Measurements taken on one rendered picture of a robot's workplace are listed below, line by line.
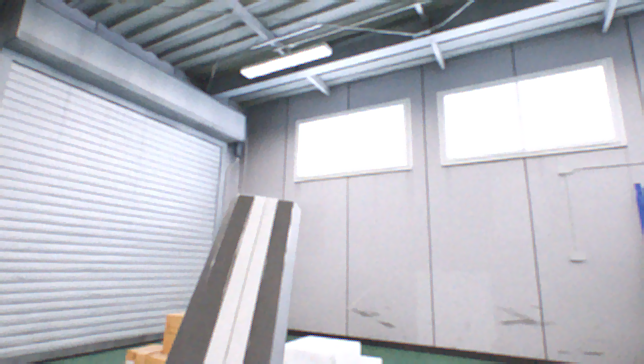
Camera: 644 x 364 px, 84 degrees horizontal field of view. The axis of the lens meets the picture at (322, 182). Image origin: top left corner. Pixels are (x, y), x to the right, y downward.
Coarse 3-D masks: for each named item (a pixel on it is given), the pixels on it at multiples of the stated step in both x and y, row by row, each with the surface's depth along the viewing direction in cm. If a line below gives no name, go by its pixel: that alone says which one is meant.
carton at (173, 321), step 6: (180, 312) 321; (168, 318) 306; (174, 318) 303; (180, 318) 300; (168, 324) 305; (174, 324) 302; (168, 330) 303; (174, 330) 300; (168, 336) 302; (174, 336) 299; (168, 342) 300; (168, 348) 299
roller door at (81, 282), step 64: (0, 64) 357; (0, 128) 355; (64, 128) 406; (128, 128) 475; (192, 128) 566; (0, 192) 350; (64, 192) 400; (128, 192) 468; (192, 192) 561; (0, 256) 346; (64, 256) 395; (128, 256) 460; (192, 256) 548; (0, 320) 342; (64, 320) 390; (128, 320) 451
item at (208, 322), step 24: (240, 216) 8; (216, 240) 8; (240, 240) 8; (216, 264) 7; (240, 264) 7; (216, 288) 7; (240, 288) 7; (192, 312) 6; (216, 312) 6; (192, 336) 6; (216, 336) 6; (168, 360) 6; (192, 360) 5; (216, 360) 5
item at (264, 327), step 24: (264, 216) 9; (288, 216) 9; (264, 240) 8; (288, 240) 8; (264, 264) 7; (288, 264) 7; (264, 288) 7; (288, 288) 7; (240, 312) 6; (264, 312) 6; (288, 312) 7; (240, 336) 6; (264, 336) 6; (240, 360) 6; (264, 360) 6
